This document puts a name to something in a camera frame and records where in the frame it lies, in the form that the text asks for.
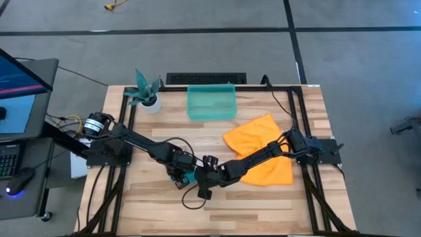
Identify black-framed computer monitor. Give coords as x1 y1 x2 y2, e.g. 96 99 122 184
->
0 48 53 100

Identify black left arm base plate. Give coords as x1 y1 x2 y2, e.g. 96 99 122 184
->
86 141 134 167

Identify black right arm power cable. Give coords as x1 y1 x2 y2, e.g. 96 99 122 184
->
261 74 297 131

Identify grey laptop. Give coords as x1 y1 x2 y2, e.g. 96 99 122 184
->
0 58 59 143

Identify yellow floor cable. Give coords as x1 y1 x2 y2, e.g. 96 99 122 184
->
104 0 128 11

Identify grey cart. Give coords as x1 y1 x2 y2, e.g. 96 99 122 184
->
0 137 55 221

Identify black stand with cable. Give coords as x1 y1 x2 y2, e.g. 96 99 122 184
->
389 117 421 136

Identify black floor vent grate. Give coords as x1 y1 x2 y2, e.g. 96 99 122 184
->
165 72 247 86

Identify teal microfiber towel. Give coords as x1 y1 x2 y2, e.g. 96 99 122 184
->
169 170 199 185

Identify teal plastic basket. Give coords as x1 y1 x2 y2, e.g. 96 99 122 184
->
186 83 237 121

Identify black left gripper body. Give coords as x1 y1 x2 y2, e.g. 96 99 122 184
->
167 149 198 175

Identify black computer mouse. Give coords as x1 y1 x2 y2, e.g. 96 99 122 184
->
5 167 36 198

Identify thin black floor cable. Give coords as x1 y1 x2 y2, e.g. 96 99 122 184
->
14 57 109 87

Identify black diagonal support bar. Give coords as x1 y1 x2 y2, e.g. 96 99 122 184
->
42 122 89 159

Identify black aluminium table frame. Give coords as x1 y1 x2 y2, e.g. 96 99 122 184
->
77 84 355 236

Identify green plant in white pot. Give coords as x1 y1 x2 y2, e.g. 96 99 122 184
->
124 68 162 115

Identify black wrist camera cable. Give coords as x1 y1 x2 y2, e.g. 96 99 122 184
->
164 137 198 162
182 184 208 211

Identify orange microfiber towel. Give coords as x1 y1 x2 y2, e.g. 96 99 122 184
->
222 114 295 187

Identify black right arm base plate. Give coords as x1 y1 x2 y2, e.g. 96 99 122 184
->
295 138 345 166

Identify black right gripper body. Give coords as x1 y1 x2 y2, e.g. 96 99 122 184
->
197 163 236 188

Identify black keyboard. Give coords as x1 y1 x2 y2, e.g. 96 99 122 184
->
0 144 21 180

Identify white box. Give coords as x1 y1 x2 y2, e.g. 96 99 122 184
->
70 151 89 179

